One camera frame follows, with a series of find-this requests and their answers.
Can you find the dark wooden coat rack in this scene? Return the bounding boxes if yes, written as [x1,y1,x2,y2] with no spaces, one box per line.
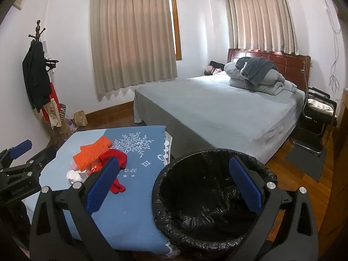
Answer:
[28,20,68,147]

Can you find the blue printed tablecloth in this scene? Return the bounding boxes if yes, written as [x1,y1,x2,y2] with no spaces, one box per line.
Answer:
[24,125,181,259]

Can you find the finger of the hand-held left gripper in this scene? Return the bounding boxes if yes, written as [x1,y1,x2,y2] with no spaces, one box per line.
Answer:
[0,139,32,169]
[15,147,59,172]

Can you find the white wall cables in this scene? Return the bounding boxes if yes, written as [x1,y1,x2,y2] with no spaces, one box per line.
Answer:
[317,0,341,101]

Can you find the narrow beige curtain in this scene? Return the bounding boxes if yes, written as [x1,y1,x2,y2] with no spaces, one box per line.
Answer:
[227,0,299,55]

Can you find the beige tote bag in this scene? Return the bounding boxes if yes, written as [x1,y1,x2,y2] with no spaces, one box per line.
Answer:
[45,99,62,129]

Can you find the grey floor mat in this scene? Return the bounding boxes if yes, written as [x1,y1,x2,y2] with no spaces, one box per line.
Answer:
[284,144,328,182]

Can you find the red hanging bag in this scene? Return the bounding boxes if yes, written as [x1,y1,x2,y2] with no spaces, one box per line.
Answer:
[41,82,64,123]

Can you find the wooden window frame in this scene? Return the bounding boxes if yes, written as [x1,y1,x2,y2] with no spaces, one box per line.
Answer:
[168,0,182,61]

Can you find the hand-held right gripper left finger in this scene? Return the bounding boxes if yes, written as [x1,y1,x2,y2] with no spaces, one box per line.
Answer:
[28,158,121,261]

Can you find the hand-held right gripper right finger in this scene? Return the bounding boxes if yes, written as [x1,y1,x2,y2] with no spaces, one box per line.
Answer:
[229,156,318,261]

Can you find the wooden cabinet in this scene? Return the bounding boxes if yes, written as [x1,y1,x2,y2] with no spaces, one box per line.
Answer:
[317,87,348,251]

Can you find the black bag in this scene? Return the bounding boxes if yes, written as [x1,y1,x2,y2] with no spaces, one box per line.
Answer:
[209,60,226,72]

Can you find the brown paper bag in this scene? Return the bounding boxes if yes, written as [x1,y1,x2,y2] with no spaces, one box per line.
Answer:
[73,110,87,128]

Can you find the folded light grey quilt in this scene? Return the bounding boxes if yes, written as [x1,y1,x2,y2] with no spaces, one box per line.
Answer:
[223,61,298,95]

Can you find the white tissue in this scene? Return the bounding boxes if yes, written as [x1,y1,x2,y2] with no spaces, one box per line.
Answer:
[67,169,88,184]

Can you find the black metal chair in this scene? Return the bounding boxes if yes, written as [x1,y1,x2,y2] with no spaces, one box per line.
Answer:
[289,87,339,157]

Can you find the black lined trash bin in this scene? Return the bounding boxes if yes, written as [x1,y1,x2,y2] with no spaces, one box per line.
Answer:
[152,148,278,260]

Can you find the bed with grey sheet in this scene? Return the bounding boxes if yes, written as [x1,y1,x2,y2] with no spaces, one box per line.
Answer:
[133,72,306,165]

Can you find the wide beige curtain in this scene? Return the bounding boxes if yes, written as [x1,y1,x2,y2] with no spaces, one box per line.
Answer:
[90,0,178,101]

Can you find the wooden headboard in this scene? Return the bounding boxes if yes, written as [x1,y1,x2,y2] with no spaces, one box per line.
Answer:
[227,48,311,91]

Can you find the red cloth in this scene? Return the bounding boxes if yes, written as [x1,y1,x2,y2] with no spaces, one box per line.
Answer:
[92,149,128,195]

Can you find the dark grey blanket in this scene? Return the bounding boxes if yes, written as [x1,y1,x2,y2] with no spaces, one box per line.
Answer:
[235,57,278,85]

